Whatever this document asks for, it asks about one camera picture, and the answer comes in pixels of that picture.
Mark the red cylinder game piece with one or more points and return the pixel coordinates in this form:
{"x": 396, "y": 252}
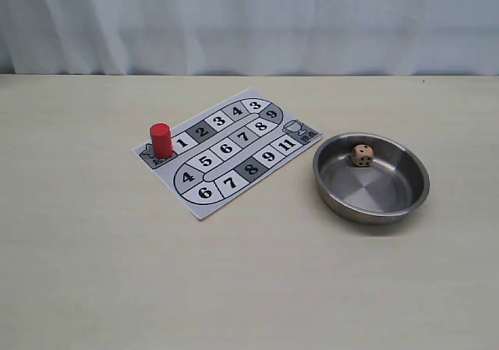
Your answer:
{"x": 160, "y": 135}

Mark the beige wooden die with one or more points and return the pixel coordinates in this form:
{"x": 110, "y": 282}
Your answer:
{"x": 362, "y": 155}

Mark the numbered paper game board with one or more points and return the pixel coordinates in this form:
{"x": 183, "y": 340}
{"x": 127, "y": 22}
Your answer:
{"x": 228, "y": 148}

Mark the round steel bowl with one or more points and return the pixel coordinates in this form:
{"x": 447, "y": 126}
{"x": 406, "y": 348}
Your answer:
{"x": 390, "y": 189}

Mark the white backdrop curtain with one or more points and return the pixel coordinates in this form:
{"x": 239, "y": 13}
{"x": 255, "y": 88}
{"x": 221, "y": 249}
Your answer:
{"x": 250, "y": 37}

